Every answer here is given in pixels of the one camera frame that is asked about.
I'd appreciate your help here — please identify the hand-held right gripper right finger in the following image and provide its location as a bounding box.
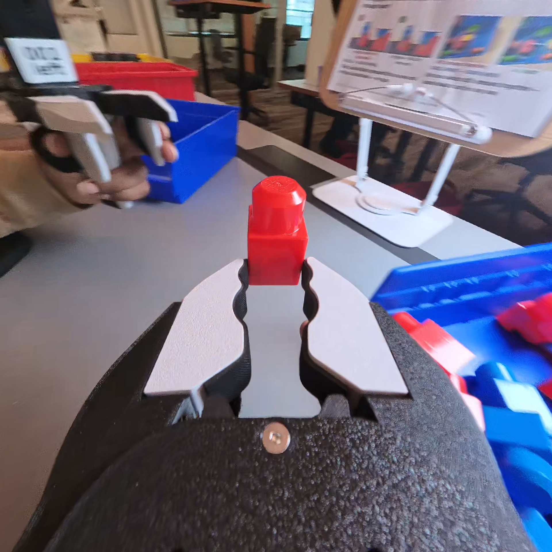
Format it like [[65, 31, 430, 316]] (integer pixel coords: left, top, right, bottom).
[[299, 257, 409, 406]]

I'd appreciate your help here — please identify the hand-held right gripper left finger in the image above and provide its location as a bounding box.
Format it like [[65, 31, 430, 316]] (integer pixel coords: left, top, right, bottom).
[[143, 258, 252, 417]]

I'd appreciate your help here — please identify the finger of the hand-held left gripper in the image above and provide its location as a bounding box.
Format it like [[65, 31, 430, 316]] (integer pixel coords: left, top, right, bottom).
[[93, 88, 179, 123]]

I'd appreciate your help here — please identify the blue plastic bin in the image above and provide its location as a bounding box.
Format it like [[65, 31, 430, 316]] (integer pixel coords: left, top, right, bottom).
[[371, 244, 552, 552], [141, 98, 241, 204]]

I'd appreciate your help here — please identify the cluster of red mega blocks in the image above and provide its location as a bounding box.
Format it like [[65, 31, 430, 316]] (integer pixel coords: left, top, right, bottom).
[[392, 292, 552, 432]]

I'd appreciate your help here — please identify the red mega block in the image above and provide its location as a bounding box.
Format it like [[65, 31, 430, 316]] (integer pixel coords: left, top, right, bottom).
[[248, 175, 309, 286]]

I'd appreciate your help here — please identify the person's left forearm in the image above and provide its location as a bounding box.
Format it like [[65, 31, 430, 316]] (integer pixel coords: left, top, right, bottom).
[[0, 99, 87, 238]]

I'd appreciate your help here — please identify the person's left hand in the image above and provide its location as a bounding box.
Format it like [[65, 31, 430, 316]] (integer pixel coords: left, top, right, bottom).
[[37, 118, 180, 208]]

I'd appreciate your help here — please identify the red plastic bin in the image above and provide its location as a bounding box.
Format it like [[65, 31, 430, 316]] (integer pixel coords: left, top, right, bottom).
[[74, 60, 199, 102]]

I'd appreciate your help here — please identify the yellow plastic bin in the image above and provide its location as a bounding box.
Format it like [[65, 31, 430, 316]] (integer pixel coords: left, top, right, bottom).
[[71, 53, 169, 64]]

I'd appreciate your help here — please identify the wooden desk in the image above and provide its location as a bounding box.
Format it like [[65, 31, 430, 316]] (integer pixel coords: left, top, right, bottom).
[[167, 0, 273, 97], [277, 79, 322, 149]]

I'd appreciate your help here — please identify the black office chair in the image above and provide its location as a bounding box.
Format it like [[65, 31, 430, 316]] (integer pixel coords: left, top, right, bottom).
[[224, 15, 281, 117]]

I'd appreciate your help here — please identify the black armrest pad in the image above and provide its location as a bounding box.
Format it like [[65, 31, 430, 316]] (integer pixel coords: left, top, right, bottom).
[[0, 233, 33, 277]]

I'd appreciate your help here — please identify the instruction sheet on white stand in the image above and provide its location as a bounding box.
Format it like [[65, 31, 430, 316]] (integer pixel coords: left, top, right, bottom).
[[319, 0, 552, 158]]

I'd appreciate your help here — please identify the printed instruction sheet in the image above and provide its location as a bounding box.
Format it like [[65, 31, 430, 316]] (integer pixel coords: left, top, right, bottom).
[[328, 0, 552, 138]]

